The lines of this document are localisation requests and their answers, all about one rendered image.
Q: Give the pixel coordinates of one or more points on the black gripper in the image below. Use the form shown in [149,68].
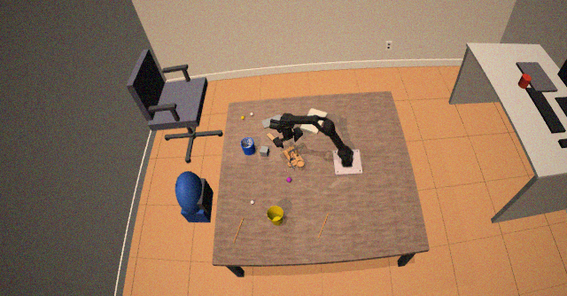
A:
[297,133]

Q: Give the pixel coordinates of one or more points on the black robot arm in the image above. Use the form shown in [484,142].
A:
[288,120]

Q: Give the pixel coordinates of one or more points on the yellow cup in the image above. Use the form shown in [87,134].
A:
[275,215]

